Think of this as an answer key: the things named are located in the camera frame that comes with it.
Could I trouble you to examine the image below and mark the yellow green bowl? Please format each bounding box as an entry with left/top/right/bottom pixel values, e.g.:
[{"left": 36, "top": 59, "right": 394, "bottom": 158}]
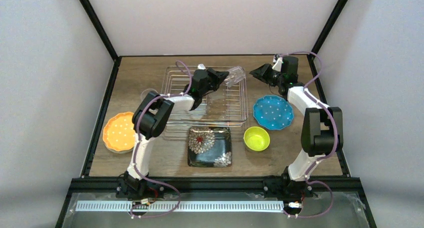
[{"left": 243, "top": 126, "right": 271, "bottom": 152}]

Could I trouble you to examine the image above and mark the small clear plastic cup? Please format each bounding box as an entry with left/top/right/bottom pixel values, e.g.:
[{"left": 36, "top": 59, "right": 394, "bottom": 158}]
[{"left": 140, "top": 88, "right": 157, "bottom": 102}]

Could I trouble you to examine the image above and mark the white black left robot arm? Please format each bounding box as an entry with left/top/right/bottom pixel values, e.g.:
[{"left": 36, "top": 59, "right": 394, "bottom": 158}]
[{"left": 119, "top": 68, "right": 230, "bottom": 196}]

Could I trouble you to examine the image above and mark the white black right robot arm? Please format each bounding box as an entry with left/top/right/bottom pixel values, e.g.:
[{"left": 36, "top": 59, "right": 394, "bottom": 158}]
[{"left": 250, "top": 56, "right": 343, "bottom": 183}]

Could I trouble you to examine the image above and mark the blue polka dot plate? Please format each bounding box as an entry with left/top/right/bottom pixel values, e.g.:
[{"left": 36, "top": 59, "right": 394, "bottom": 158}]
[{"left": 252, "top": 95, "right": 294, "bottom": 131}]

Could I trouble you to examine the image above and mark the black floral square plate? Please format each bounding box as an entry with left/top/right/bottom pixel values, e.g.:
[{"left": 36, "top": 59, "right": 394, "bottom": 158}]
[{"left": 187, "top": 126, "right": 233, "bottom": 168}]

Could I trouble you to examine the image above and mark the orange polka dot plate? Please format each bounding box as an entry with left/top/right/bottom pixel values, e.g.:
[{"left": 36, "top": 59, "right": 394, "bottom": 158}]
[{"left": 102, "top": 112, "right": 135, "bottom": 154}]

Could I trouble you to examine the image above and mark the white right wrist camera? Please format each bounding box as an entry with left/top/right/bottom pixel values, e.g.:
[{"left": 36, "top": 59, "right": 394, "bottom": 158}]
[{"left": 272, "top": 54, "right": 284, "bottom": 72}]

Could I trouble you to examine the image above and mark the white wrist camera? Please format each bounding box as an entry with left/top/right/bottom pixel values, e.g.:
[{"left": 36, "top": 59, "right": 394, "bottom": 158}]
[
  {"left": 272, "top": 54, "right": 284, "bottom": 72},
  {"left": 197, "top": 63, "right": 206, "bottom": 70}
]

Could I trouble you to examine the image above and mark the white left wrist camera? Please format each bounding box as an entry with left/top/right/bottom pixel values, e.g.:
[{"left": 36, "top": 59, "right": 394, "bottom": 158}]
[{"left": 197, "top": 63, "right": 206, "bottom": 70}]

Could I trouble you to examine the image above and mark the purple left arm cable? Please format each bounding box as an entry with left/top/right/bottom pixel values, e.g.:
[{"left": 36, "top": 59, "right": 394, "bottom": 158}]
[{"left": 129, "top": 60, "right": 194, "bottom": 220}]

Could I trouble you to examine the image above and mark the metal wire dish rack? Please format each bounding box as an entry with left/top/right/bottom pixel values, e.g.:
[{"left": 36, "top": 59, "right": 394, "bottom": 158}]
[{"left": 160, "top": 65, "right": 248, "bottom": 127}]

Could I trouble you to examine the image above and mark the black aluminium frame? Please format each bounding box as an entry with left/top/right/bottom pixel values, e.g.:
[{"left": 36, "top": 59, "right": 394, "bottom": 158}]
[{"left": 55, "top": 0, "right": 376, "bottom": 228}]

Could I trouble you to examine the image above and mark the white slotted cable duct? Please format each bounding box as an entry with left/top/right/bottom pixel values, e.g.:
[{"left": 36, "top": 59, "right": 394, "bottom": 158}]
[{"left": 73, "top": 200, "right": 284, "bottom": 213}]

